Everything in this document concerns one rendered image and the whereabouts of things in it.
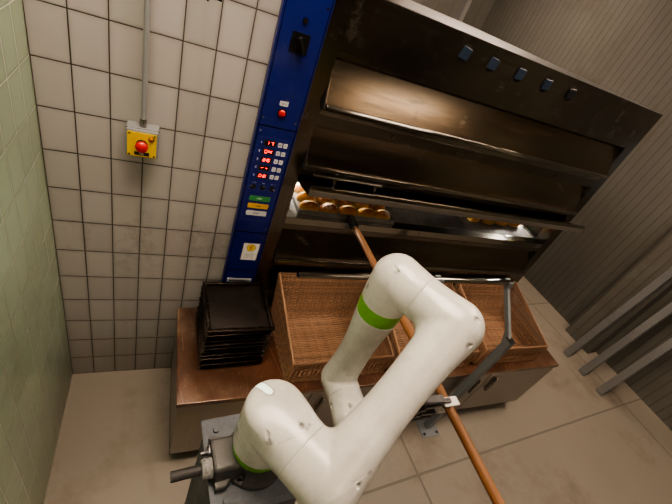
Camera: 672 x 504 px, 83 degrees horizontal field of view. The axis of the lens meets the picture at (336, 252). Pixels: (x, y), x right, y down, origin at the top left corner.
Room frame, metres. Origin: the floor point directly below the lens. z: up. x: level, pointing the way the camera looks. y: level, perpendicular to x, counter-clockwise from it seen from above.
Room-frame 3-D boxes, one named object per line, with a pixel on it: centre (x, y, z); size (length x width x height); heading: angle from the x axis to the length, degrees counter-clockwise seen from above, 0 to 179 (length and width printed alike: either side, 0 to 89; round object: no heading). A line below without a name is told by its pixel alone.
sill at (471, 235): (1.96, -0.47, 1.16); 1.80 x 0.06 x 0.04; 122
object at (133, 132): (1.11, 0.77, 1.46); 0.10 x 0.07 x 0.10; 122
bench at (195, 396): (1.64, -0.54, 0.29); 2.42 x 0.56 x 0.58; 122
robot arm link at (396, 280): (0.73, -0.16, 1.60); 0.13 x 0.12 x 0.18; 65
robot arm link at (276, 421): (0.42, -0.03, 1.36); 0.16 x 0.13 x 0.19; 65
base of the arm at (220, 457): (0.40, 0.03, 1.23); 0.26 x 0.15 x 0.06; 126
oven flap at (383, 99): (1.94, -0.48, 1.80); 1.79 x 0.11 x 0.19; 122
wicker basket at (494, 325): (2.04, -1.15, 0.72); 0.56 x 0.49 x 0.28; 121
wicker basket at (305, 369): (1.41, -0.13, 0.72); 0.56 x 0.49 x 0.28; 123
